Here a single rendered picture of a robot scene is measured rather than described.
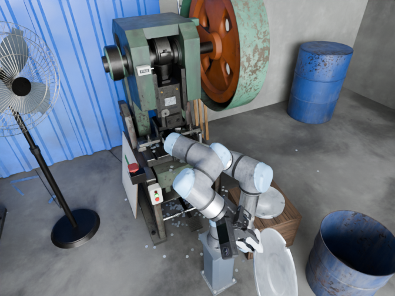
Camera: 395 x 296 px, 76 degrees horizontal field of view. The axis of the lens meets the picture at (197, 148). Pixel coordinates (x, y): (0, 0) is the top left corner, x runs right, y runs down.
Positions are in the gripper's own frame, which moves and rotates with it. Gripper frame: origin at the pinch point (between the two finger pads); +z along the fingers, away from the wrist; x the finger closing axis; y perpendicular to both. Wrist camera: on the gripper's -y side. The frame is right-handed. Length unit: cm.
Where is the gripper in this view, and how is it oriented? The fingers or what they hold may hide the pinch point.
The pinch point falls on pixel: (258, 252)
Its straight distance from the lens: 88.9
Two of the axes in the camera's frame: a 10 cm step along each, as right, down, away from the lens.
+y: 2.7, -5.9, 7.6
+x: -6.6, 4.6, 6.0
